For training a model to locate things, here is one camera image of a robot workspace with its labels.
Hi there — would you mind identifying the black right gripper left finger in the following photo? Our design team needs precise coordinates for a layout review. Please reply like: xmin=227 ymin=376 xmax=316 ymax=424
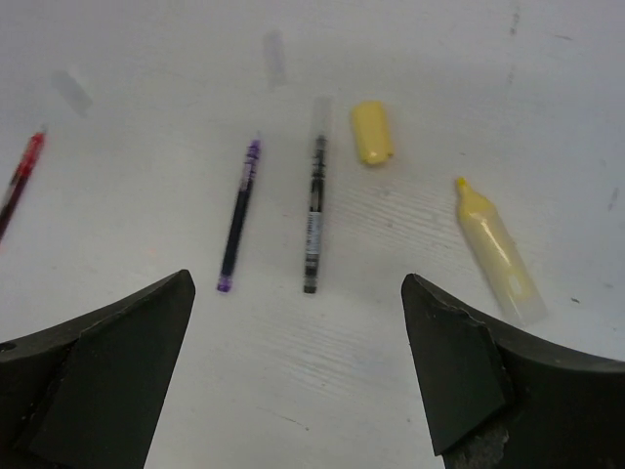
xmin=1 ymin=270 xmax=195 ymax=468

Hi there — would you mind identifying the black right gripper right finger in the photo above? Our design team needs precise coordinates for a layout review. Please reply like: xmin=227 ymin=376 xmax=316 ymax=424
xmin=401 ymin=274 xmax=624 ymax=468

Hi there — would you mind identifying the red gel pen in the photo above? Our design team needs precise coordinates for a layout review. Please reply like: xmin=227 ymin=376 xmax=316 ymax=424
xmin=0 ymin=125 xmax=48 ymax=237

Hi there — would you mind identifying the yellow cap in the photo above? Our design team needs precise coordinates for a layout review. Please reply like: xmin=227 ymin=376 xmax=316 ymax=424
xmin=351 ymin=101 xmax=395 ymax=166

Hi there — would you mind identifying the black gel pen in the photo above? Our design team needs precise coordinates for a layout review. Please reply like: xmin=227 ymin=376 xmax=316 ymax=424
xmin=302 ymin=96 xmax=334 ymax=295

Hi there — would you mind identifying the purple gel pen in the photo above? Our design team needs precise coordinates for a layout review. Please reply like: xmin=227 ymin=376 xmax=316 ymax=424
xmin=217 ymin=134 xmax=262 ymax=293

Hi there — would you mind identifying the clear pen cap left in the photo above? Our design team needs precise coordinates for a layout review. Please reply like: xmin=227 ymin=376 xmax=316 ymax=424
xmin=51 ymin=70 xmax=93 ymax=117

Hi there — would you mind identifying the clear pen cap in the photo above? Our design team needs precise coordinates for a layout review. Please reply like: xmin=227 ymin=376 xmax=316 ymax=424
xmin=51 ymin=70 xmax=93 ymax=117
xmin=263 ymin=29 xmax=287 ymax=89

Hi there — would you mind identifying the clear pen cap right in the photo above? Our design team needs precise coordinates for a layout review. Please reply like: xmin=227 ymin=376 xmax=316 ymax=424
xmin=263 ymin=29 xmax=287 ymax=89

